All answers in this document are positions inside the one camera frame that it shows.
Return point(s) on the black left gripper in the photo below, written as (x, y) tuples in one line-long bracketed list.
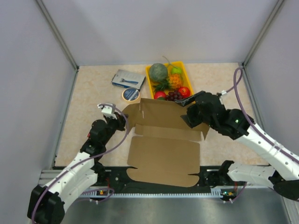
[(120, 121)]

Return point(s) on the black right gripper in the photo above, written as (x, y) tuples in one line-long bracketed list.
[(189, 118)]

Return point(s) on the brown cardboard box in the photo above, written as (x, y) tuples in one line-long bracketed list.
[(163, 142)]

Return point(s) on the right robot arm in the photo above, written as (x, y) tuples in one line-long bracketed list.
[(282, 172)]

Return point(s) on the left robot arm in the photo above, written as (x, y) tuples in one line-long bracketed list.
[(49, 203)]

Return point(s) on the blue razor box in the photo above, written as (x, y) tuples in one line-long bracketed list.
[(127, 79)]

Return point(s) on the red apple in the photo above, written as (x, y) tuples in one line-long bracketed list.
[(184, 91)]

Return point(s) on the dark purple grapes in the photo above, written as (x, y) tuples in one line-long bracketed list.
[(173, 96)]

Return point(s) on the yellow plastic tray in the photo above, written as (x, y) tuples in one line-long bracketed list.
[(169, 66)]

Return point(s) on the masking tape roll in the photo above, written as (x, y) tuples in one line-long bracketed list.
[(131, 95)]

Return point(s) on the small orange pineapple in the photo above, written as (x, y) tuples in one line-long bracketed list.
[(172, 82)]

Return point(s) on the red tomato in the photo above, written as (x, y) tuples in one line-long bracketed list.
[(159, 94)]

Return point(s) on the green apple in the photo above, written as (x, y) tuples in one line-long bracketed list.
[(176, 70)]

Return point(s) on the green melon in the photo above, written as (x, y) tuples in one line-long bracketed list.
[(158, 72)]

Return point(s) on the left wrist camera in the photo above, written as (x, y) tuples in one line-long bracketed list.
[(108, 110)]

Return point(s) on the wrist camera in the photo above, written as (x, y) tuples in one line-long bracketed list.
[(108, 110), (220, 95)]

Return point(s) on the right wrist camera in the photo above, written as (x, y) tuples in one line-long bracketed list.
[(220, 95)]

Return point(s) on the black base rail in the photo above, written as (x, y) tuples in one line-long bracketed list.
[(207, 183)]

